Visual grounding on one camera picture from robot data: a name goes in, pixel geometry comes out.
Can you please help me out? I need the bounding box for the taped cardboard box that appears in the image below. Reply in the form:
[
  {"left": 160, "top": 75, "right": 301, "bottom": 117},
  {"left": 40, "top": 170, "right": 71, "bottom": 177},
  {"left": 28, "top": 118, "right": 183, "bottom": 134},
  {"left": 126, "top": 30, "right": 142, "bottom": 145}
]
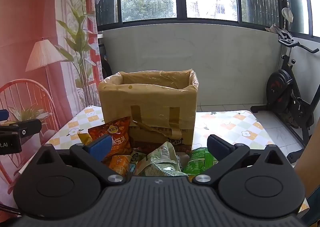
[{"left": 98, "top": 69, "right": 199, "bottom": 153}]

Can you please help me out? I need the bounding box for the bright green snack bag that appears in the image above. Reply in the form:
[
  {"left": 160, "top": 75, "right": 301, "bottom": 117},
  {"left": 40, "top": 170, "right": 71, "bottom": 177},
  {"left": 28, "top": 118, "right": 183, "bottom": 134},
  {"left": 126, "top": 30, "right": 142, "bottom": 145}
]
[{"left": 186, "top": 147, "right": 219, "bottom": 175}]

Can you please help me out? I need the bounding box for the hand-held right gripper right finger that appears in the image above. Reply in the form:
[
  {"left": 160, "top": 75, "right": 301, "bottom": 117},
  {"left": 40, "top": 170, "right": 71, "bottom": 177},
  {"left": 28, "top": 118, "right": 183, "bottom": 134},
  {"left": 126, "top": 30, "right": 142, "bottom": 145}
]
[{"left": 195, "top": 134, "right": 290, "bottom": 185}]

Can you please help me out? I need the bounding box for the pale green crumpled snack bag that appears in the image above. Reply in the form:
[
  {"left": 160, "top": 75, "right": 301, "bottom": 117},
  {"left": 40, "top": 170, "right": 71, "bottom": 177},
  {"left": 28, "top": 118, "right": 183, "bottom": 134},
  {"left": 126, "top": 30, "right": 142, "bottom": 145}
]
[{"left": 134, "top": 141, "right": 187, "bottom": 177}]

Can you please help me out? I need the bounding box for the printed wall cloth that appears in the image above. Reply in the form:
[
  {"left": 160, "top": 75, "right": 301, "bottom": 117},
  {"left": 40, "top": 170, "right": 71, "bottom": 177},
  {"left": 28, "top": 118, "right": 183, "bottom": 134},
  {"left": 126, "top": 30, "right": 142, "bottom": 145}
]
[{"left": 0, "top": 0, "right": 103, "bottom": 192}]

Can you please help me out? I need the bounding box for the black exercise bike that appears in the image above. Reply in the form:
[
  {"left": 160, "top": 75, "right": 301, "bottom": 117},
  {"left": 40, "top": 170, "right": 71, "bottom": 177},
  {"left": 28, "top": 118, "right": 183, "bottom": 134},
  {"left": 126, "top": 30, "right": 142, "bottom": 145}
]
[{"left": 251, "top": 8, "right": 320, "bottom": 147}]

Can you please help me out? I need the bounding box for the large yellow snack bag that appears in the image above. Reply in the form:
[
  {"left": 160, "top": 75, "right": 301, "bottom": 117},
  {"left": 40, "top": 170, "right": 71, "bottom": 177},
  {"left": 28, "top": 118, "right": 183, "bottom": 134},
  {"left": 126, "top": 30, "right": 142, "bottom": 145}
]
[{"left": 77, "top": 132, "right": 93, "bottom": 146}]

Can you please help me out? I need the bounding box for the person's right forearm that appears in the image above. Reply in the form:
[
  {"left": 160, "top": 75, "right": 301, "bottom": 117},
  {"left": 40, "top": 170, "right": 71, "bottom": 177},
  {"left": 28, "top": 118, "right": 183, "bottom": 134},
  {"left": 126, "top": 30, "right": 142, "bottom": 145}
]
[{"left": 295, "top": 135, "right": 320, "bottom": 199}]

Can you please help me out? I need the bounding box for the large orange snack bag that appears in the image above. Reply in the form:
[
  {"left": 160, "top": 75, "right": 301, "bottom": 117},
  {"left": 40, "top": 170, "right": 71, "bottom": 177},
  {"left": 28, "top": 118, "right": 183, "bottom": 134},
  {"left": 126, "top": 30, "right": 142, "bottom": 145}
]
[{"left": 88, "top": 116, "right": 132, "bottom": 162}]

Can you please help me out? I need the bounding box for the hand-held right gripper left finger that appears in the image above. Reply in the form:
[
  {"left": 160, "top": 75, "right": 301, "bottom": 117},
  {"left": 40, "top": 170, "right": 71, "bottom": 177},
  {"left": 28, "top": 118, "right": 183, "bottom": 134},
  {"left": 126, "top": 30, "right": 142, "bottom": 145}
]
[{"left": 32, "top": 134, "right": 125, "bottom": 185}]

